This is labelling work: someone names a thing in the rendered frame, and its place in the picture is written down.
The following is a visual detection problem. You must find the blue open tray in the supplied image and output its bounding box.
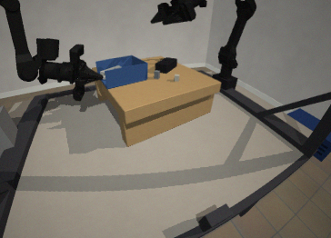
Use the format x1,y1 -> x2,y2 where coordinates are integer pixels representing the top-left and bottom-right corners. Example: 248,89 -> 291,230
95,55 -> 148,89

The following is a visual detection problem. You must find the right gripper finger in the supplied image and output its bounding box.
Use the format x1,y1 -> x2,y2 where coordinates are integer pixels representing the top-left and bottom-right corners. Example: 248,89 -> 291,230
150,5 -> 166,24
162,5 -> 188,25

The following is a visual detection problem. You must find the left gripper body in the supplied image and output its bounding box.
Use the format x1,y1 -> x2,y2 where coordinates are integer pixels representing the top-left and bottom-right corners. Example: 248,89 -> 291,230
54,45 -> 85,101

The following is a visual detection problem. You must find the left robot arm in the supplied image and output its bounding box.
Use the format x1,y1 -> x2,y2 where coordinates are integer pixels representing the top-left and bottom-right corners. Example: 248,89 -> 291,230
0,0 -> 59,84

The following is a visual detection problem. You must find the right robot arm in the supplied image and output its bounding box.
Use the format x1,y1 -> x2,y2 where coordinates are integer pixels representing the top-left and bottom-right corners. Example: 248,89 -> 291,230
195,0 -> 256,79

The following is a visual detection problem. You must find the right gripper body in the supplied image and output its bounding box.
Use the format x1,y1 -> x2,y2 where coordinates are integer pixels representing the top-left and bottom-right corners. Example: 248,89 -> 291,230
157,0 -> 196,21

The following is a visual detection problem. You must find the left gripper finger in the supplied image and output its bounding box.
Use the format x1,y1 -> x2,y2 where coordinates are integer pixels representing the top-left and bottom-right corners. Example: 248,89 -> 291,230
79,62 -> 103,78
80,77 -> 103,88

